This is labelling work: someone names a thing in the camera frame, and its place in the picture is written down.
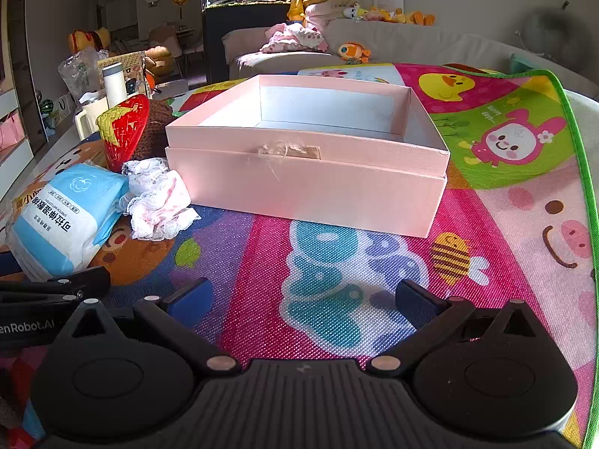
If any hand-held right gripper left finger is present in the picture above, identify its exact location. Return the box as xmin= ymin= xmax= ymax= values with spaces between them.
xmin=56 ymin=277 xmax=241 ymax=375

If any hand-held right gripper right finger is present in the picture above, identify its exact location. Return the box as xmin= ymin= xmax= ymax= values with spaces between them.
xmin=367 ymin=279 xmax=548 ymax=375

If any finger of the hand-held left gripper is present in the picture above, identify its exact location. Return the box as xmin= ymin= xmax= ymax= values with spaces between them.
xmin=0 ymin=291 xmax=85 ymax=309
xmin=0 ymin=266 xmax=111 ymax=296

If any blue white tissue packet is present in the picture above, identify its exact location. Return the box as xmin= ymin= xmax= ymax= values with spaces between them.
xmin=6 ymin=161 xmax=130 ymax=282

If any white lace cloth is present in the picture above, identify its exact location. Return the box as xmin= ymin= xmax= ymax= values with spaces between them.
xmin=121 ymin=158 xmax=202 ymax=242

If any pink cardboard box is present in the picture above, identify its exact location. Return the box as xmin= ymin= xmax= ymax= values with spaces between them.
xmin=165 ymin=74 xmax=451 ymax=239

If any red woven strawberry pouch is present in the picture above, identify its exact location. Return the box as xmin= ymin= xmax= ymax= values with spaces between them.
xmin=96 ymin=95 xmax=151 ymax=173

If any colourful cartoon play mat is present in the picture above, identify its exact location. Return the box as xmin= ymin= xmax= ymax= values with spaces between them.
xmin=0 ymin=63 xmax=592 ymax=449

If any white media cabinet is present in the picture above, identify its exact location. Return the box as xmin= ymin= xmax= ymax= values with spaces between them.
xmin=0 ymin=86 xmax=48 ymax=202

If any white pitcher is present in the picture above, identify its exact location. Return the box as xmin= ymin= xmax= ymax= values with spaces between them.
xmin=74 ymin=94 xmax=112 ymax=142

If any pink paper bag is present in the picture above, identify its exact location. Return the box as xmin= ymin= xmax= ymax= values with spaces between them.
xmin=0 ymin=111 xmax=25 ymax=151

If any white shopping bag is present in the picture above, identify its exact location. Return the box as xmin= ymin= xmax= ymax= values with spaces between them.
xmin=51 ymin=93 xmax=76 ymax=128

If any white thermos bottle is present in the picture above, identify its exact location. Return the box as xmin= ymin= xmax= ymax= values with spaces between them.
xmin=102 ymin=62 xmax=128 ymax=109

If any clear plastic bag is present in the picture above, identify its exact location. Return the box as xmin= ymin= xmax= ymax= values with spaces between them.
xmin=57 ymin=49 xmax=112 ymax=100

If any printed beige box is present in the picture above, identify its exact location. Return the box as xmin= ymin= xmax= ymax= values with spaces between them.
xmin=97 ymin=51 xmax=151 ymax=95

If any brown plush toy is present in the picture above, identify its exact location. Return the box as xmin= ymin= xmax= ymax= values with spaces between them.
xmin=142 ymin=45 xmax=172 ymax=77

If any large yellow plush toy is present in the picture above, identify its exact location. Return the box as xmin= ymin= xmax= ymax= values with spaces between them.
xmin=67 ymin=27 xmax=114 ymax=55

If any beige dining chair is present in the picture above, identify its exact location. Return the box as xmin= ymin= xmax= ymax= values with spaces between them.
xmin=148 ymin=25 xmax=189 ymax=73

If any orange fish plush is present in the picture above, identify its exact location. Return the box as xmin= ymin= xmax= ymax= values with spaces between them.
xmin=337 ymin=42 xmax=372 ymax=65

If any beige sofa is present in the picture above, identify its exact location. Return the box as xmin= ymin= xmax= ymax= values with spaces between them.
xmin=222 ymin=21 xmax=599 ymax=103

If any teal cushion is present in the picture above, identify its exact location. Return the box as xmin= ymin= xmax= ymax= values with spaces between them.
xmin=508 ymin=53 xmax=535 ymax=74

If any black fish tank cabinet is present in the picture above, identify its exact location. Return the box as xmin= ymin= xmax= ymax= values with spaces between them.
xmin=201 ymin=4 xmax=306 ymax=86

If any pink clothes pile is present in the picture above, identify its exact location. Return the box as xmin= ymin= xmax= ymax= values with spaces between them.
xmin=259 ymin=22 xmax=329 ymax=54

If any row of yellow plush toys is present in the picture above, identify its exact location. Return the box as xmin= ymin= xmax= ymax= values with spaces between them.
xmin=364 ymin=6 xmax=437 ymax=27

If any grey round balloon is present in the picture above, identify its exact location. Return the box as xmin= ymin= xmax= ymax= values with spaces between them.
xmin=516 ymin=1 xmax=582 ymax=62

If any pink pillow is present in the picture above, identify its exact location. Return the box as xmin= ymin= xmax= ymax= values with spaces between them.
xmin=305 ymin=2 xmax=357 ymax=22

